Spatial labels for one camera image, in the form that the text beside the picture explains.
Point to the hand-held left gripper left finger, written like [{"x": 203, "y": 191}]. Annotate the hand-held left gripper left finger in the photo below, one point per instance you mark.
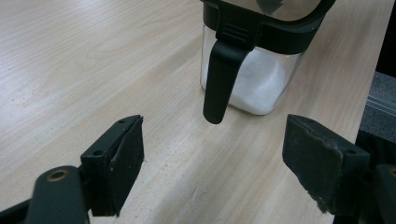
[{"x": 115, "y": 161}]

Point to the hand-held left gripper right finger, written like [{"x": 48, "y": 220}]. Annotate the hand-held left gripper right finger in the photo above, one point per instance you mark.
[{"x": 323, "y": 165}]

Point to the glass jar with black lid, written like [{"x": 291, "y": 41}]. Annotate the glass jar with black lid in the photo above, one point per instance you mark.
[{"x": 236, "y": 28}]

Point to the white granules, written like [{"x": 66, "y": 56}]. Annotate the white granules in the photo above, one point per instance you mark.
[{"x": 264, "y": 84}]

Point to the dark curtain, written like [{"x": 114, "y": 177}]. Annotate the dark curtain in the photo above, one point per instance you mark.
[{"x": 387, "y": 37}]

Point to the aluminium floor rail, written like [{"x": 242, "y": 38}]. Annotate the aluminium floor rail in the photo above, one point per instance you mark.
[{"x": 383, "y": 104}]

